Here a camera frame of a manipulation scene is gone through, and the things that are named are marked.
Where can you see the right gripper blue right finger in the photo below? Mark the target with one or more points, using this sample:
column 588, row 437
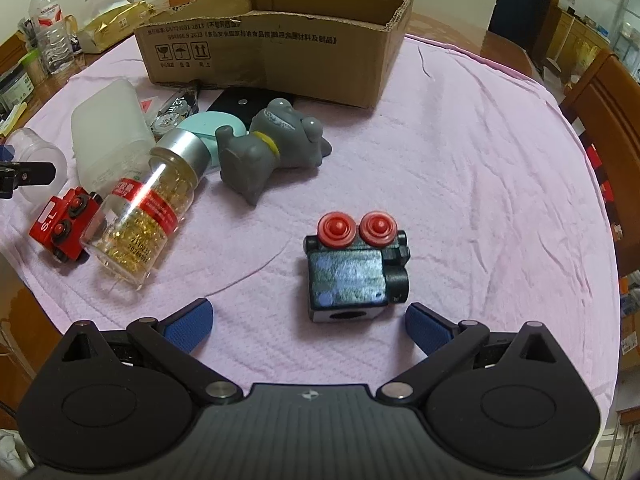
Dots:
column 448, row 347

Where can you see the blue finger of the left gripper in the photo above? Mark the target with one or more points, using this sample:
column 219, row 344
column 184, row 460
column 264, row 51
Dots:
column 13, row 175

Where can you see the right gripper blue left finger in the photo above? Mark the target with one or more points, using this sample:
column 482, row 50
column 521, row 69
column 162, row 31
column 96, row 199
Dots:
column 168, row 344

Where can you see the red toy train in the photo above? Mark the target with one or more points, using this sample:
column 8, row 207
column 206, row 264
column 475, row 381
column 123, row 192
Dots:
column 60, row 224

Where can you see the translucent white plastic box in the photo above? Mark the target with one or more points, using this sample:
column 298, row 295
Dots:
column 109, row 133

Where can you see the fish oil capsule bottle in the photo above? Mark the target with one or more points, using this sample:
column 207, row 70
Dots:
column 145, row 206

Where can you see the black toy with red wheels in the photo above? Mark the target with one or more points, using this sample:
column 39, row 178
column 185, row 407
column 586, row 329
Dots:
column 356, row 269

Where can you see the correction tape dispenser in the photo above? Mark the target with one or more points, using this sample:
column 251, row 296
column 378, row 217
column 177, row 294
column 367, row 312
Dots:
column 181, row 105

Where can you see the light blue earbud case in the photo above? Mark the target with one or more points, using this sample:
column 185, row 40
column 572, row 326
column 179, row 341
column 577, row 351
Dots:
column 205, row 124

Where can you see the black square device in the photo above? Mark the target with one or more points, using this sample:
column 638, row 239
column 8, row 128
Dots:
column 242, row 102

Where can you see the pink card case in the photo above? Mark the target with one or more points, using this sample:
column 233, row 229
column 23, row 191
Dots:
column 150, row 107

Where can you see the small tin can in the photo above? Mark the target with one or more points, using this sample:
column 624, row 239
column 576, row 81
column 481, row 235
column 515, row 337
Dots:
column 15, row 87

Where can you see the green cap container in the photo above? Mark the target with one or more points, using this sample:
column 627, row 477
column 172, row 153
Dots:
column 34, row 67

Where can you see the pink table cloth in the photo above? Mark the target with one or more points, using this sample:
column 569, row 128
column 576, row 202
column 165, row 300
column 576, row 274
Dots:
column 504, row 217

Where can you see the clear water bottle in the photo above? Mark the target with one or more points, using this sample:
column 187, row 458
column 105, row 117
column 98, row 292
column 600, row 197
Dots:
column 51, row 33

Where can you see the gold tissue box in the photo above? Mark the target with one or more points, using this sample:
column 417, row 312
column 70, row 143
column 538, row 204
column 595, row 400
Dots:
column 112, row 27

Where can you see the wooden chair right side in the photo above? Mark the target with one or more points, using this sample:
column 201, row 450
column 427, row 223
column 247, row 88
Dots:
column 606, row 101

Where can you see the wooden cabinet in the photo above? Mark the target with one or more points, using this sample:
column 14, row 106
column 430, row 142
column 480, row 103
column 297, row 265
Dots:
column 568, row 45

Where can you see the brown cardboard box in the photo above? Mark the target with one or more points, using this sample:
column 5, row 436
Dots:
column 340, row 51

